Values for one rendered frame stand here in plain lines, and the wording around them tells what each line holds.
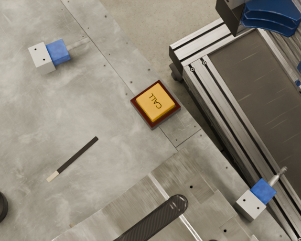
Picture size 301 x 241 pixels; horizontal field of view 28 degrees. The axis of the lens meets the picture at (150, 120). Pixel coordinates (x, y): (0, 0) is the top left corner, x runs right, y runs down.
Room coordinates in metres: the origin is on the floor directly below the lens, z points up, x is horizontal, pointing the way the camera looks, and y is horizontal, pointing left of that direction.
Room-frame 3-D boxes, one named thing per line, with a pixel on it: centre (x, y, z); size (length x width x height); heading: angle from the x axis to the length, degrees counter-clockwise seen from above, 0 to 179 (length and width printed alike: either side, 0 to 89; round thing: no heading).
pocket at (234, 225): (0.10, -0.15, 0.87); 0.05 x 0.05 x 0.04; 33
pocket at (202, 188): (0.19, -0.09, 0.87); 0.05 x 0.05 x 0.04; 33
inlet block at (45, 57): (0.53, 0.18, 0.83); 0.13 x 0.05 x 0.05; 110
